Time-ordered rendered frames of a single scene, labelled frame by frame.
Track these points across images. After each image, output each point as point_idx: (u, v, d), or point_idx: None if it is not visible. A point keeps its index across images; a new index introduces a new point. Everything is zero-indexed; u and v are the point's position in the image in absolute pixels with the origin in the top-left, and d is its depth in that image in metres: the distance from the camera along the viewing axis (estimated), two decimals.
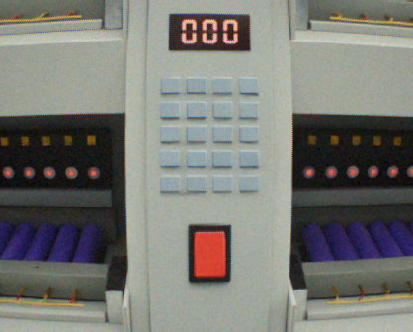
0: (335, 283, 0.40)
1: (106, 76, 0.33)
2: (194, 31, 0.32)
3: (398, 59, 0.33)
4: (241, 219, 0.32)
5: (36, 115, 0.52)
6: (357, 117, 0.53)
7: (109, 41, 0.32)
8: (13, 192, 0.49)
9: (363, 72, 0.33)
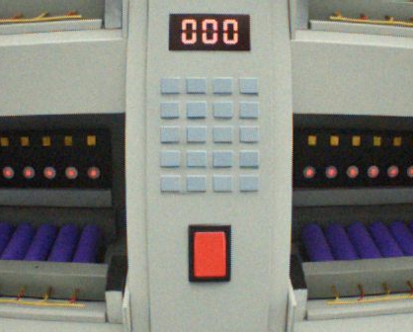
0: (335, 283, 0.40)
1: (106, 76, 0.33)
2: (194, 31, 0.32)
3: (398, 59, 0.33)
4: (241, 219, 0.32)
5: (36, 115, 0.52)
6: (357, 117, 0.53)
7: (109, 41, 0.32)
8: (13, 192, 0.49)
9: (363, 72, 0.33)
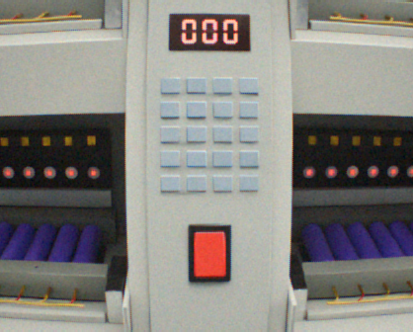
0: (335, 283, 0.40)
1: (106, 76, 0.33)
2: (194, 31, 0.32)
3: (398, 59, 0.33)
4: (241, 219, 0.32)
5: (36, 115, 0.52)
6: (357, 117, 0.53)
7: (109, 41, 0.32)
8: (13, 192, 0.49)
9: (363, 72, 0.33)
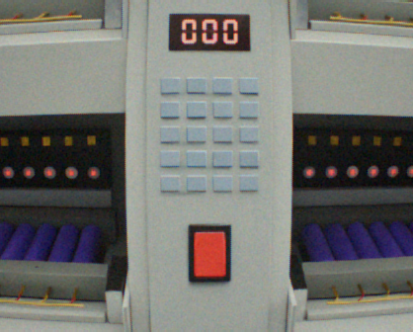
0: (335, 283, 0.40)
1: (106, 76, 0.33)
2: (194, 31, 0.32)
3: (398, 59, 0.33)
4: (241, 219, 0.32)
5: (36, 115, 0.52)
6: (357, 117, 0.53)
7: (109, 41, 0.32)
8: (13, 192, 0.49)
9: (363, 72, 0.33)
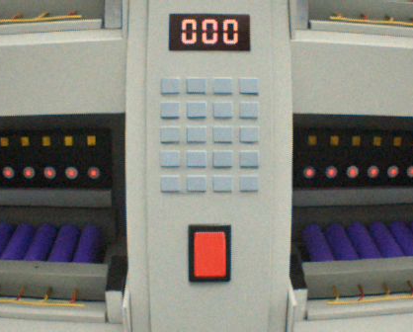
0: (335, 283, 0.40)
1: (106, 76, 0.33)
2: (194, 31, 0.32)
3: (398, 59, 0.33)
4: (241, 219, 0.32)
5: (36, 115, 0.52)
6: (357, 117, 0.53)
7: (109, 41, 0.32)
8: (13, 192, 0.49)
9: (363, 72, 0.33)
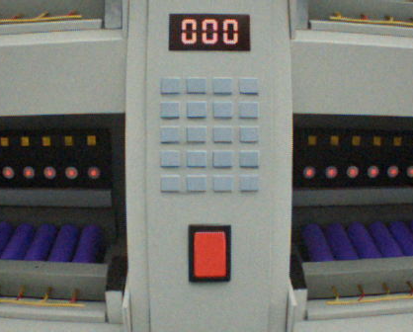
0: (335, 283, 0.40)
1: (106, 76, 0.33)
2: (194, 31, 0.32)
3: (398, 59, 0.33)
4: (241, 219, 0.32)
5: (36, 115, 0.52)
6: (357, 117, 0.53)
7: (109, 41, 0.32)
8: (13, 192, 0.49)
9: (363, 72, 0.33)
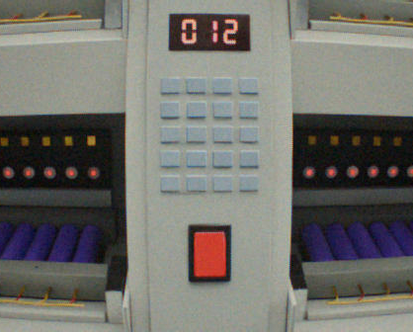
0: (335, 283, 0.40)
1: (106, 76, 0.33)
2: (194, 31, 0.32)
3: (398, 59, 0.33)
4: (241, 219, 0.32)
5: (36, 115, 0.52)
6: (357, 117, 0.53)
7: (109, 41, 0.32)
8: (13, 192, 0.49)
9: (363, 72, 0.33)
